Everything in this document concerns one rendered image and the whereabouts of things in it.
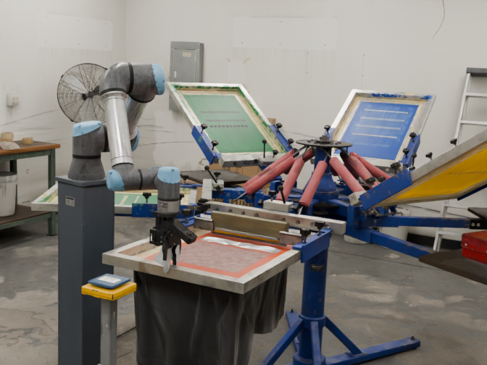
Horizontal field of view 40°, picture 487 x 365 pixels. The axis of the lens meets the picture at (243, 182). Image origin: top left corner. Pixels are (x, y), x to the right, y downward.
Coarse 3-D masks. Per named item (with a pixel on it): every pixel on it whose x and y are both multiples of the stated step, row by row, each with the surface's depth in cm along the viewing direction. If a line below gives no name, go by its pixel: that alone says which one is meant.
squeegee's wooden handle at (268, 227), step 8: (216, 216) 289; (224, 216) 287; (232, 216) 285; (240, 216) 284; (248, 216) 284; (216, 224) 289; (224, 224) 287; (232, 224) 286; (240, 224) 284; (248, 224) 282; (256, 224) 280; (264, 224) 279; (272, 224) 277; (280, 224) 275; (288, 224) 276; (256, 232) 281; (264, 232) 279; (272, 232) 277
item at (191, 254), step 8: (200, 240) 281; (240, 240) 284; (184, 248) 268; (192, 248) 269; (200, 248) 269; (208, 248) 270; (216, 248) 270; (224, 248) 271; (152, 256) 255; (184, 256) 257; (192, 256) 258; (200, 256) 258; (208, 256) 259; (184, 264) 247; (192, 264) 248
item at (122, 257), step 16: (144, 240) 264; (112, 256) 242; (128, 256) 242; (288, 256) 251; (160, 272) 233; (176, 272) 230; (192, 272) 227; (208, 272) 228; (256, 272) 230; (272, 272) 239; (224, 288) 222; (240, 288) 219
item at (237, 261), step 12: (252, 240) 285; (228, 252) 266; (240, 252) 267; (252, 252) 268; (264, 252) 268; (204, 264) 248; (216, 264) 249; (228, 264) 250; (240, 264) 250; (252, 264) 251; (240, 276) 237
